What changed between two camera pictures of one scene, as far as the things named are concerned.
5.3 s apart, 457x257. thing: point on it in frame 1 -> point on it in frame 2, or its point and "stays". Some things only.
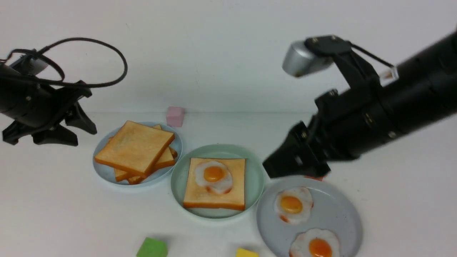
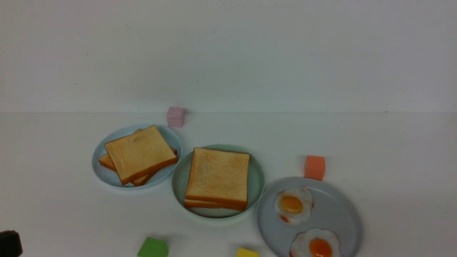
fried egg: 293,205 stays
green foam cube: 150,247 stays
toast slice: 136,147 -> 219,177
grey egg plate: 334,209 stays
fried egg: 315,242 stays
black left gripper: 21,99 -> 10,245
